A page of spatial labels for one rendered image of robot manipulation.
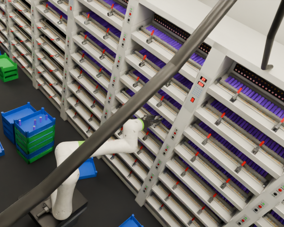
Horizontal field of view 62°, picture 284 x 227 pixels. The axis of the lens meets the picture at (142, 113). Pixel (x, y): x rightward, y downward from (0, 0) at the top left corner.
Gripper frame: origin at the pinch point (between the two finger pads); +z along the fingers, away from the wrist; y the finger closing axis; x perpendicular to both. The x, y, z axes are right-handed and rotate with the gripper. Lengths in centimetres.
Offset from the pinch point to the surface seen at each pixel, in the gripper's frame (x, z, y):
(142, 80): -16.6, -0.4, 28.6
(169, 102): -16.2, 0.4, -0.9
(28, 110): 84, -28, 128
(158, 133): 8.4, -3.9, -7.3
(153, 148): 26.6, 0.8, -8.5
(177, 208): 62, 11, -52
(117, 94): 7.7, -2.7, 44.0
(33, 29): 18, -3, 189
